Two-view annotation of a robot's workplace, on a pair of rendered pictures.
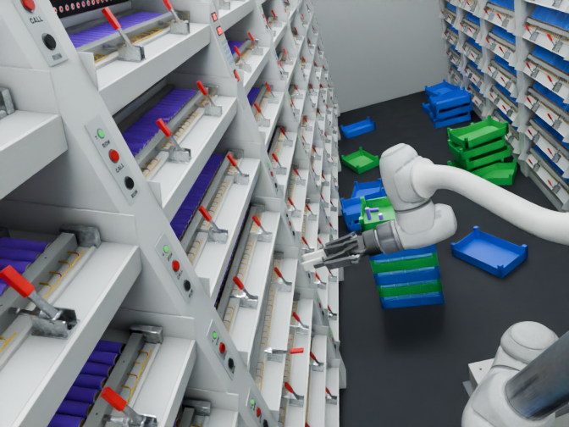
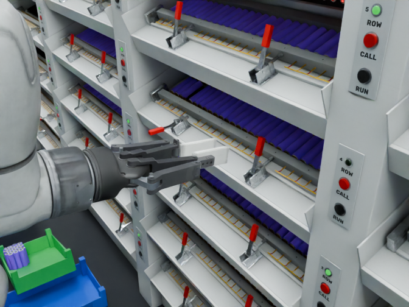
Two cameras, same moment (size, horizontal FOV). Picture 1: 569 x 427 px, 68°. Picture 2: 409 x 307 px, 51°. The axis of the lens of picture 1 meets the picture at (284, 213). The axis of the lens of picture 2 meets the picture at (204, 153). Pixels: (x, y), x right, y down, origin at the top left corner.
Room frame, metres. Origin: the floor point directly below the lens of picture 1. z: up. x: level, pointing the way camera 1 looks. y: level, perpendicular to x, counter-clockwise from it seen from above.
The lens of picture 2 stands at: (1.41, -0.52, 1.17)
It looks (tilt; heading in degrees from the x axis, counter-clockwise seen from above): 28 degrees down; 129
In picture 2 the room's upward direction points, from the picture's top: straight up
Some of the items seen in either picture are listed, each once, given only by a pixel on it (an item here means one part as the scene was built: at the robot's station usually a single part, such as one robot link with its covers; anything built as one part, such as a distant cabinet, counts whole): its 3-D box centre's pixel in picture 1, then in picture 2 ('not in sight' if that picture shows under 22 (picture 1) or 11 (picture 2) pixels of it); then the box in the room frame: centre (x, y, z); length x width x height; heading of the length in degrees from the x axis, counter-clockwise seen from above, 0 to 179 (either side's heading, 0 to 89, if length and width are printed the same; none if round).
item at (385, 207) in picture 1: (394, 209); not in sight; (1.61, -0.48, 0.52); 0.30 x 0.20 x 0.08; 69
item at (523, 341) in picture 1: (531, 360); not in sight; (0.73, -0.50, 0.47); 0.18 x 0.16 x 0.22; 124
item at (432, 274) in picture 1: (405, 263); not in sight; (1.61, -0.48, 0.20); 0.30 x 0.20 x 0.08; 69
